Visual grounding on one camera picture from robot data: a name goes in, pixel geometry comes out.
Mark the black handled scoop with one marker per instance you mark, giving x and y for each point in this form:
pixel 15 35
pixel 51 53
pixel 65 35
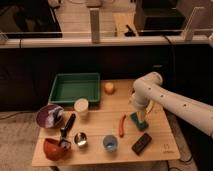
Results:
pixel 67 127

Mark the white horizontal rail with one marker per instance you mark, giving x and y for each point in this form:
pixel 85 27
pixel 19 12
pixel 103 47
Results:
pixel 104 41

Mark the white upright post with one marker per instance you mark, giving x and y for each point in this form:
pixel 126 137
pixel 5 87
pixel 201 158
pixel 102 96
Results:
pixel 95 26

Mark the black rectangular block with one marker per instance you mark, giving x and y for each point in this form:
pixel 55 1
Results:
pixel 141 143

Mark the yellow banana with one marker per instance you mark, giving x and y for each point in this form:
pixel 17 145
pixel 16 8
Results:
pixel 149 107

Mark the black tool on bench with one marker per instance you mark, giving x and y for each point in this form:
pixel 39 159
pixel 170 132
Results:
pixel 129 32

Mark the black monitor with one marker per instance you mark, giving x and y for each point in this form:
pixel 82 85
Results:
pixel 29 19

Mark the purple white bowl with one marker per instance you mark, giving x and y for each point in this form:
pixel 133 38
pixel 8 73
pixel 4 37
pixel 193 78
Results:
pixel 49 116

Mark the white cup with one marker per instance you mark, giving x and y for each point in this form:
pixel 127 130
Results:
pixel 81 107

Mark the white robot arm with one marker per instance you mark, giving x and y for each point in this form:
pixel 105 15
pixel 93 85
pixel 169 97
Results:
pixel 148 88

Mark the teal sponge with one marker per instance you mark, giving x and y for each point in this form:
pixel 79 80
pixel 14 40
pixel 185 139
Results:
pixel 140 125

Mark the red bowl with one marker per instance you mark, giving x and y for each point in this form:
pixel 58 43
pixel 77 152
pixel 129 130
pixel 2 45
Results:
pixel 55 150

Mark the small metal cup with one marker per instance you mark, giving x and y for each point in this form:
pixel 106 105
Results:
pixel 80 139

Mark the white angled bracket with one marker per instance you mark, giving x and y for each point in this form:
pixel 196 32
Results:
pixel 192 23

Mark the blue cup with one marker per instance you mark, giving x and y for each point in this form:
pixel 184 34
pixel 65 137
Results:
pixel 110 143

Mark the black box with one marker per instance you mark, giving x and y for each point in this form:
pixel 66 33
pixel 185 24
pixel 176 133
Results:
pixel 158 17

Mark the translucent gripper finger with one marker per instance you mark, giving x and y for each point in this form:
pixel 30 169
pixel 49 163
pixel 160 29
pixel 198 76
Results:
pixel 142 115

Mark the orange carrot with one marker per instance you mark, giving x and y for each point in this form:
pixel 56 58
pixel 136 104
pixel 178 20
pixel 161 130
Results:
pixel 121 126

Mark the green plastic tray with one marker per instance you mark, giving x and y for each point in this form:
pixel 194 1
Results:
pixel 67 88

